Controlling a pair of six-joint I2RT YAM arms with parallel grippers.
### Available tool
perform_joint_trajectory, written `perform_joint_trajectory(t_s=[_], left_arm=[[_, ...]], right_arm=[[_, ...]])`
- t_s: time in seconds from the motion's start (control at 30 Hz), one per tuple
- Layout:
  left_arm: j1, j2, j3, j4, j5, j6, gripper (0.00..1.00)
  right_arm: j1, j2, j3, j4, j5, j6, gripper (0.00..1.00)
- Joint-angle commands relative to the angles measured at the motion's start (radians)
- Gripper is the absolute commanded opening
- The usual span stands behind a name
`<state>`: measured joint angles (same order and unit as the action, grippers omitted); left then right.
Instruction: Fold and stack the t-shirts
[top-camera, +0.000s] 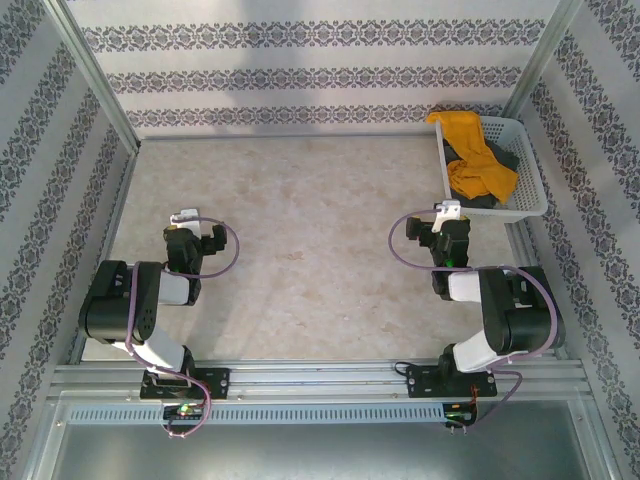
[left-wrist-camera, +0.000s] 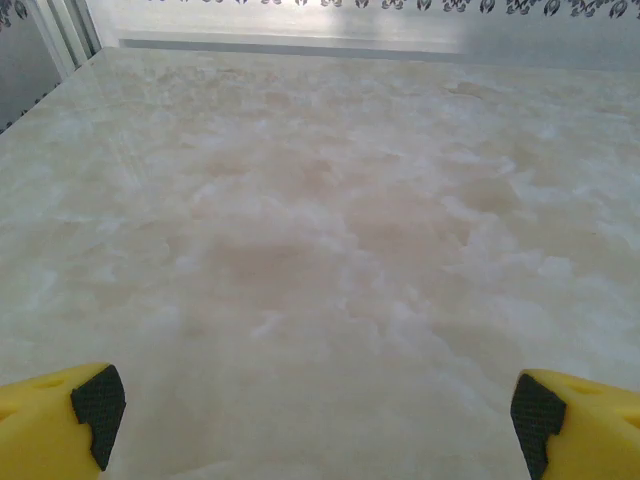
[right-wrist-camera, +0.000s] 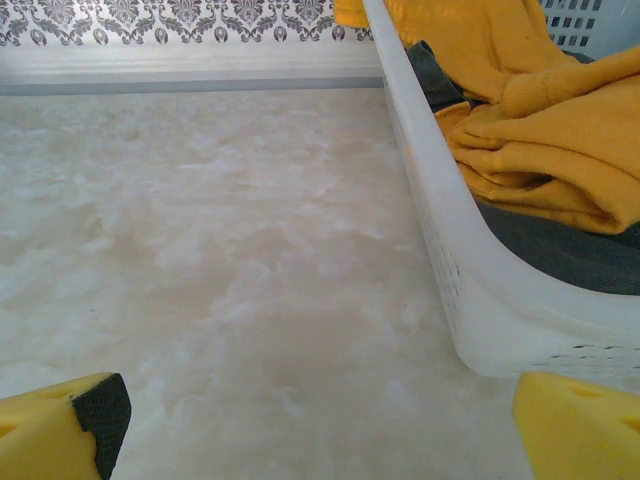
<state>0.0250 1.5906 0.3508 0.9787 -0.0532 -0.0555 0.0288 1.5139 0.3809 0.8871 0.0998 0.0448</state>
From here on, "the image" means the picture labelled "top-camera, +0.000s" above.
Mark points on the yellow t-shirt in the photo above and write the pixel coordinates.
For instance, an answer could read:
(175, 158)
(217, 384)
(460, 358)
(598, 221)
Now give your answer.
(472, 150)

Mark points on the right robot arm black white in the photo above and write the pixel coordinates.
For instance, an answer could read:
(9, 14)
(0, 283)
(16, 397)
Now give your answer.
(525, 310)

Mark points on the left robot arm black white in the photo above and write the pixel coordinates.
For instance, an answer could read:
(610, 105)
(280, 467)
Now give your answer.
(115, 300)

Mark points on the dark gray t-shirt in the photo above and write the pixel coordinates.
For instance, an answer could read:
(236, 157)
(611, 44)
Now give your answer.
(506, 159)

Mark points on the white plastic laundry basket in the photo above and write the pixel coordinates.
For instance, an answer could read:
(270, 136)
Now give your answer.
(525, 165)

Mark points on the small circuit board green light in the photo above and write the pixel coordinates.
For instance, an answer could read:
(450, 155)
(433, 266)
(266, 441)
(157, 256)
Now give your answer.
(460, 414)
(182, 412)

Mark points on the gray metal panel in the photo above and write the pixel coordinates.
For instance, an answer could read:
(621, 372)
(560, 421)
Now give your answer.
(320, 452)

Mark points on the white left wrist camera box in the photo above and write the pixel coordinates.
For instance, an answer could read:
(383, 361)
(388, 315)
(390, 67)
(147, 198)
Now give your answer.
(186, 220)

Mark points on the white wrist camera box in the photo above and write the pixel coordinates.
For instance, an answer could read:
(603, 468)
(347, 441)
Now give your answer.
(447, 209)
(186, 220)

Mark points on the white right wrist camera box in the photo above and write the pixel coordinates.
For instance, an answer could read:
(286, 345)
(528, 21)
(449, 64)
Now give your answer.
(447, 209)

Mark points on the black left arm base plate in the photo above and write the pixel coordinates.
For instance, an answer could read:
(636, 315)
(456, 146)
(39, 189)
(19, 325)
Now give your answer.
(215, 382)

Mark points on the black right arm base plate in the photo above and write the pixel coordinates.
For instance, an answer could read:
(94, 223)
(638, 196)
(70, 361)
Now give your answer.
(422, 381)

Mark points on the aluminium mounting rail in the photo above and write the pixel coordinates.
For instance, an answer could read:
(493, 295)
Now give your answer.
(320, 380)

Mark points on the aluminium frame post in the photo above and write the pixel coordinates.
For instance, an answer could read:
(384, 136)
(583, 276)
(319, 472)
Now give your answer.
(90, 70)
(542, 55)

